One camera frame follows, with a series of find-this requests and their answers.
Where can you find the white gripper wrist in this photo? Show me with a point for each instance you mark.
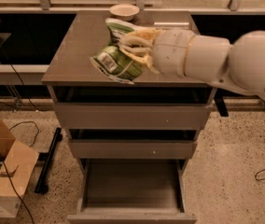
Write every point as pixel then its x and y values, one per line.
pixel 170 54

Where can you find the green jalapeno chip bag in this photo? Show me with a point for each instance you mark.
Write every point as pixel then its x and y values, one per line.
pixel 113 63

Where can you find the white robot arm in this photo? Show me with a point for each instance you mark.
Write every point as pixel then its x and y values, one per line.
pixel 238 67

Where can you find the grey top drawer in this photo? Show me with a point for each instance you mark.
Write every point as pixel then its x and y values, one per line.
pixel 132 108

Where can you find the grey drawer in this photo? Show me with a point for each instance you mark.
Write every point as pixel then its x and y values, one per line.
pixel 132 108
pixel 132 144
pixel 132 192

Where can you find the grey drawer cabinet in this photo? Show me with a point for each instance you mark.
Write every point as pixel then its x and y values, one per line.
pixel 71 65

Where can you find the grey middle drawer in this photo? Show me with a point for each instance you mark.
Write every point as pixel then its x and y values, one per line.
pixel 132 144

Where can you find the grey bottom drawer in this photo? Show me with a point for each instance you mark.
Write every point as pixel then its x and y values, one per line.
pixel 132 192

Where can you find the white bowl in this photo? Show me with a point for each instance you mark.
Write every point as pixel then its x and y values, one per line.
pixel 125 12

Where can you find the black table leg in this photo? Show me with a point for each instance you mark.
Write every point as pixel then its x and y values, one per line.
pixel 220 104

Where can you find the black metal bar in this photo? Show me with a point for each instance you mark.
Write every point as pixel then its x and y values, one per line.
pixel 46 157

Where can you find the brown cardboard box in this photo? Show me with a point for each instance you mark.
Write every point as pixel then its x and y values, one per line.
pixel 17 162

